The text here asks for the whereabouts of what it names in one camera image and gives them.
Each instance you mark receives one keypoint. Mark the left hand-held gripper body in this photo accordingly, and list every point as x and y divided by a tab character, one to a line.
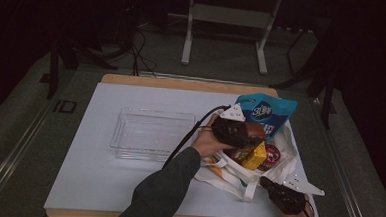
228	130

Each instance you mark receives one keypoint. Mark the clear plastic tray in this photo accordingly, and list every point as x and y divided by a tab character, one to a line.
152	136

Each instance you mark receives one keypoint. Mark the person's left hand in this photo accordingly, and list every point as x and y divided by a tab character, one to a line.
207	142

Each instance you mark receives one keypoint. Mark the black rectangular floor bracket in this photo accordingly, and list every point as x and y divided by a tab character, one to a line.
64	106

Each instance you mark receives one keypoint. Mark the white metal desk frame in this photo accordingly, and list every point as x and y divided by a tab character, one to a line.
229	15

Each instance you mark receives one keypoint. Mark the yellow drink carton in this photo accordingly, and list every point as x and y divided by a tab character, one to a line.
255	157

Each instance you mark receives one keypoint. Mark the white patterned tote bag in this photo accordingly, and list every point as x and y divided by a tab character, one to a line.
234	177

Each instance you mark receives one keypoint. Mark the red round can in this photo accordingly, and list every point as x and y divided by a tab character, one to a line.
272	157

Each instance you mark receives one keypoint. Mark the blue snack pouch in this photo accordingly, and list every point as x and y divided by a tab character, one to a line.
274	112

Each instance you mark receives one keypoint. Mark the black metal stand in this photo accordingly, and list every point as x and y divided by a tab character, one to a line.
322	78
63	53

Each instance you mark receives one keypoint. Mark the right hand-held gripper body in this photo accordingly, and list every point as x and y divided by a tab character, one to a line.
286	200

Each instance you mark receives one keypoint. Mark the white table mat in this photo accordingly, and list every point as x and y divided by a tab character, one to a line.
87	179

